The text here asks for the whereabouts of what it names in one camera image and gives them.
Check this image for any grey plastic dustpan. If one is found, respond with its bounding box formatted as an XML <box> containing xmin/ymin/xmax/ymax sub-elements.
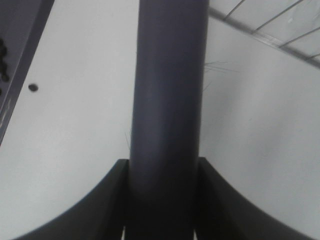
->
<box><xmin>0</xmin><ymin>0</ymin><xmax>54</xmax><ymax>138</ymax></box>

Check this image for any chrome wire dish rack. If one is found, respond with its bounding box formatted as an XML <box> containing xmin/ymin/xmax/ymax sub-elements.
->
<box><xmin>209</xmin><ymin>0</ymin><xmax>320</xmax><ymax>68</ymax></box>

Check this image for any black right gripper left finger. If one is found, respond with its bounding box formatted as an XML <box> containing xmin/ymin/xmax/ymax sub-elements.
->
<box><xmin>20</xmin><ymin>159</ymin><xmax>129</xmax><ymax>240</ymax></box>

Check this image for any pile of coffee beans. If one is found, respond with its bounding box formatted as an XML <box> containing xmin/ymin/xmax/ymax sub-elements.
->
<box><xmin>0</xmin><ymin>38</ymin><xmax>10</xmax><ymax>83</ymax></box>

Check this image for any stray coffee bean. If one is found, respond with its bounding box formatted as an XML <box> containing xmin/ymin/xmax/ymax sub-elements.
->
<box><xmin>28</xmin><ymin>83</ymin><xmax>39</xmax><ymax>92</ymax></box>

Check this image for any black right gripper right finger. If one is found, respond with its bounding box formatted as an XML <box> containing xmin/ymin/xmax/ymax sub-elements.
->
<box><xmin>196</xmin><ymin>157</ymin><xmax>309</xmax><ymax>240</ymax></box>

